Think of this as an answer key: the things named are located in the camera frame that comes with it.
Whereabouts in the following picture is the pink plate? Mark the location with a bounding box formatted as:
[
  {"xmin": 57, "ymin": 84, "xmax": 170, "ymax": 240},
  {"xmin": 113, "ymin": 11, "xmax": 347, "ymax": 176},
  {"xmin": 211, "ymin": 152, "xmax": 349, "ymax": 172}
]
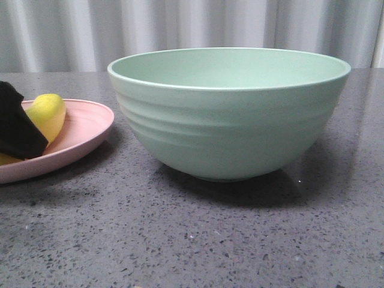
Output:
[{"xmin": 1, "ymin": 99, "xmax": 115, "ymax": 184}]

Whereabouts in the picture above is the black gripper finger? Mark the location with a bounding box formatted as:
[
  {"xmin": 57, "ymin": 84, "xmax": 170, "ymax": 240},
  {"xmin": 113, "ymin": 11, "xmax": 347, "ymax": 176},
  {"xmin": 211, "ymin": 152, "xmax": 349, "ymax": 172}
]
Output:
[{"xmin": 1, "ymin": 81, "xmax": 48, "ymax": 159}]

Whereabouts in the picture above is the yellow banana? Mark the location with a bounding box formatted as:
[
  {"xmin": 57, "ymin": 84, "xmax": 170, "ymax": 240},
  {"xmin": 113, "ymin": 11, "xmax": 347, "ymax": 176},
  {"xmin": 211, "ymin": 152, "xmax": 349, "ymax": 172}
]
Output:
[{"xmin": 1, "ymin": 94, "xmax": 66, "ymax": 165}]

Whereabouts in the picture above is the green ribbed bowl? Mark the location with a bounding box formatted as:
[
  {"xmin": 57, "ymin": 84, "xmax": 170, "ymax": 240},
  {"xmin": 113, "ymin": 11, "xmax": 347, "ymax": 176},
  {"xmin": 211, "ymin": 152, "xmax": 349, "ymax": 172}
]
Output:
[{"xmin": 107, "ymin": 47, "xmax": 351, "ymax": 181}]

